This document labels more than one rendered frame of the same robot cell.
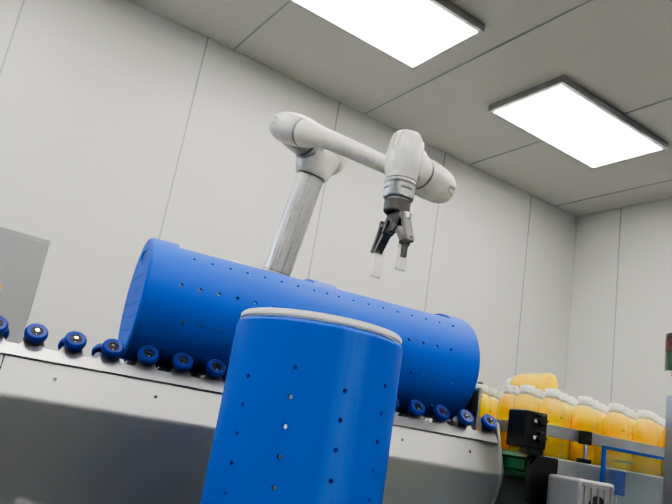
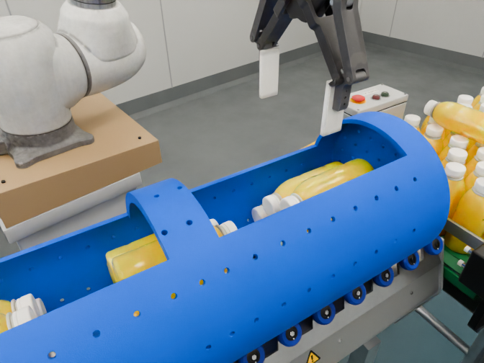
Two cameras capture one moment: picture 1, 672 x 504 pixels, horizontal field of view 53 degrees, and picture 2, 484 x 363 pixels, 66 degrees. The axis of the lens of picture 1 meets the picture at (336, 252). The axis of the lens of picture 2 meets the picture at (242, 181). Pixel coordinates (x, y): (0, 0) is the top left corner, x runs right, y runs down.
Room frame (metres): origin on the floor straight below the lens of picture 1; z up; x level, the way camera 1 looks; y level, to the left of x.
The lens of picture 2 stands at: (1.32, -0.01, 1.53)
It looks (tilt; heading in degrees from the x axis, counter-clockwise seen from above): 36 degrees down; 352
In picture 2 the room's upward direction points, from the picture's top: 1 degrees counter-clockwise
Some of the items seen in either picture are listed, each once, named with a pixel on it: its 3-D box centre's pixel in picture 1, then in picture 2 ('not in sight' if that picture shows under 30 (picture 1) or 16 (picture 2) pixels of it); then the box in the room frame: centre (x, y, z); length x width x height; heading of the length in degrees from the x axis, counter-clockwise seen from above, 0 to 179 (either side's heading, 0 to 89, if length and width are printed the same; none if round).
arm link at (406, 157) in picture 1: (407, 158); not in sight; (1.78, -0.16, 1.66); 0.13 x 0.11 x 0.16; 137
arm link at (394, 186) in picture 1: (399, 191); not in sight; (1.77, -0.15, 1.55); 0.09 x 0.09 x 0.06
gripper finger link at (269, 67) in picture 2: (376, 265); (269, 73); (1.84, -0.12, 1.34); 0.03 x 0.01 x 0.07; 113
